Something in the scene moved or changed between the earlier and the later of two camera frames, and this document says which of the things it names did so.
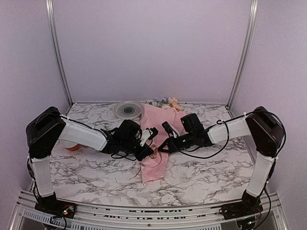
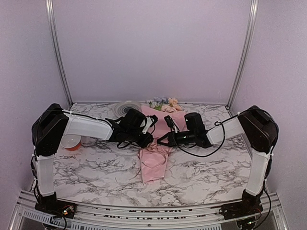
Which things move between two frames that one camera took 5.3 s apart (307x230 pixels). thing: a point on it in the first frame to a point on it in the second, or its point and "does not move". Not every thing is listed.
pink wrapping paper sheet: [151, 117] does not move
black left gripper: [146, 151] to [143, 143]
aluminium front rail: [22, 214] does not move
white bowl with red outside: [70, 145] does not move
